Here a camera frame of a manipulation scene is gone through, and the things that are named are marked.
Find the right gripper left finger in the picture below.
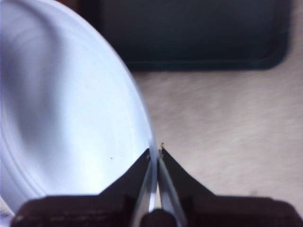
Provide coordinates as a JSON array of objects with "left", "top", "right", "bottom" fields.
[{"left": 10, "top": 148, "right": 152, "bottom": 227}]

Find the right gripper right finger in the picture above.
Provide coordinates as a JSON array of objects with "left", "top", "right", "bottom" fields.
[{"left": 158, "top": 144, "right": 303, "bottom": 227}]

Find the light blue round plate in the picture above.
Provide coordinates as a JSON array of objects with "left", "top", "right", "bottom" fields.
[{"left": 0, "top": 0, "right": 159, "bottom": 215}]

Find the black rectangular tray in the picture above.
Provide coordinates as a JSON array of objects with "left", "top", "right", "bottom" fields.
[{"left": 98, "top": 0, "right": 291, "bottom": 71}]

